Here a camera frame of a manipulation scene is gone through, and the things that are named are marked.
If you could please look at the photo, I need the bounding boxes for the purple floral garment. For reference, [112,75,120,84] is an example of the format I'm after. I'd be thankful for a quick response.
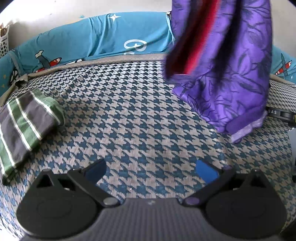
[163,0,273,144]

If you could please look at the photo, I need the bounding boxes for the green striped folded cloth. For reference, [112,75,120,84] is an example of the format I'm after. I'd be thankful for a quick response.
[0,88,65,183]

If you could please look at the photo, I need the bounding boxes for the blue printed bumper cushion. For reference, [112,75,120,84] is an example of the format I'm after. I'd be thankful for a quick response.
[9,10,174,72]
[0,50,26,99]
[269,45,296,84]

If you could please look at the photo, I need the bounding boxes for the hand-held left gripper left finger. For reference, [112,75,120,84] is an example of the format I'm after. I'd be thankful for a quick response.
[35,159,121,208]

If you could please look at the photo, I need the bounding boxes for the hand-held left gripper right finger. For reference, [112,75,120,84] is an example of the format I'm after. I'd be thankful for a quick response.
[183,160,271,207]

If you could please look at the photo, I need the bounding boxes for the white plastic basket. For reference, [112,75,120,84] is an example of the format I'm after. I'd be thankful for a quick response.
[0,22,11,58]

